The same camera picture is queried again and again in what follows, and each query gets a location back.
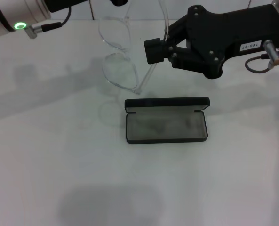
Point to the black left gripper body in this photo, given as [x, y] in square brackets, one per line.
[64, 4]

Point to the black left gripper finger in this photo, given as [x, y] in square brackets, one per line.
[118, 2]

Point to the black glasses case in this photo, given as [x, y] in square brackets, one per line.
[165, 127]

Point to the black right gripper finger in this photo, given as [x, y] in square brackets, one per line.
[157, 57]
[154, 44]

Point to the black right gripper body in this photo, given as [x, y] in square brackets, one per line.
[212, 37]

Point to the clear white glasses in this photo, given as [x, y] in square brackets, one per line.
[120, 70]

